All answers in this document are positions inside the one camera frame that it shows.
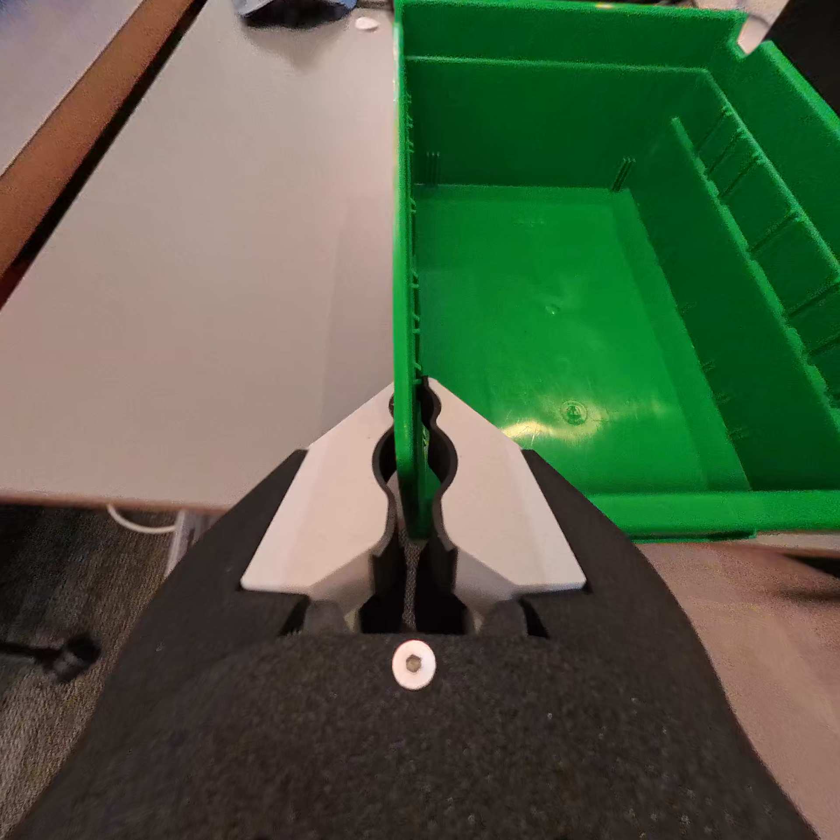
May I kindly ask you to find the white floor cable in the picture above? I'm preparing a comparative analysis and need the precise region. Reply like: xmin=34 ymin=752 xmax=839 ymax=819
xmin=106 ymin=502 xmax=190 ymax=536

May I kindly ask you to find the black caster leg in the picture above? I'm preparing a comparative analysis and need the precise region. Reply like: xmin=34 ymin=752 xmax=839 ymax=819
xmin=0 ymin=633 xmax=102 ymax=683

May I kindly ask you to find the green plastic bin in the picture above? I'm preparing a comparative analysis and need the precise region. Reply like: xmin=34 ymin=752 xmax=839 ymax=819
xmin=392 ymin=0 xmax=840 ymax=544

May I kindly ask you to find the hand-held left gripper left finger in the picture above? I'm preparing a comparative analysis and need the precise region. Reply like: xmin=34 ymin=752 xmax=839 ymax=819
xmin=240 ymin=382 xmax=401 ymax=632

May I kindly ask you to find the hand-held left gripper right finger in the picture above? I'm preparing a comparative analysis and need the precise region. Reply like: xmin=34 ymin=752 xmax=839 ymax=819
xmin=420 ymin=376 xmax=587 ymax=624

